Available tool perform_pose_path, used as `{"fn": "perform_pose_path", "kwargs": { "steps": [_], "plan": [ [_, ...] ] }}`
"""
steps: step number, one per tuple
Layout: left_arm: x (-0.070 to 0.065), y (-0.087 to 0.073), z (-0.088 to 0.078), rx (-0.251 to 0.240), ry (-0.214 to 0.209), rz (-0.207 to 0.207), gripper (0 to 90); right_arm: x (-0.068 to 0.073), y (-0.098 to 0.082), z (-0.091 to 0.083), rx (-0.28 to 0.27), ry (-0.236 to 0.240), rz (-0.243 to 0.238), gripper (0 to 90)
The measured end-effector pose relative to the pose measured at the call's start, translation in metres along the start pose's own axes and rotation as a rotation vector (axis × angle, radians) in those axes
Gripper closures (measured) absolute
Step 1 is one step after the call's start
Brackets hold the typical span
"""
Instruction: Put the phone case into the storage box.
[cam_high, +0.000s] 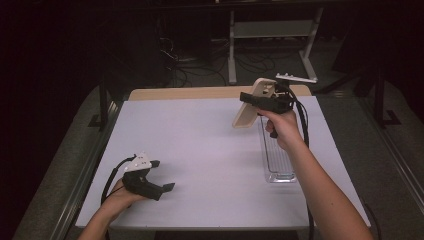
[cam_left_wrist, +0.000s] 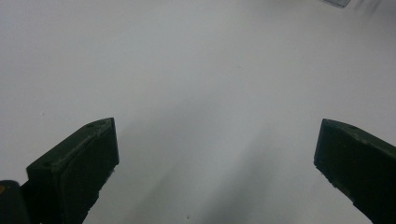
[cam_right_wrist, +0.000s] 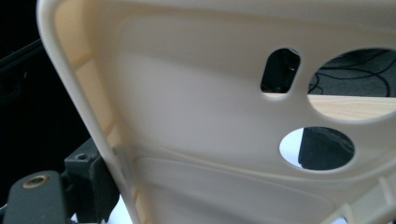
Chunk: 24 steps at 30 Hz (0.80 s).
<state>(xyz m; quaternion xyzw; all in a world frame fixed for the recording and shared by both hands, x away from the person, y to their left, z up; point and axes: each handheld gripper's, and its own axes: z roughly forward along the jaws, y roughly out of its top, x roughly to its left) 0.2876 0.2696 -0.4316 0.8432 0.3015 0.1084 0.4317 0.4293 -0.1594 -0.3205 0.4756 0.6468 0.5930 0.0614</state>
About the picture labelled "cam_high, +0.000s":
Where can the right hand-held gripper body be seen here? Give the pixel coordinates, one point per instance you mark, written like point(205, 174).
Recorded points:
point(283, 98)

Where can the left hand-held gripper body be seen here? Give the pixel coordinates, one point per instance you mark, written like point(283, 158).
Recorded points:
point(135, 180)

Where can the person's left hand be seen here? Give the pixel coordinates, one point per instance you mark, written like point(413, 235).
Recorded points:
point(121, 200)

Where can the person's right hand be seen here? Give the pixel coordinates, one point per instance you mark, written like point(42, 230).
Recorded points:
point(283, 130)

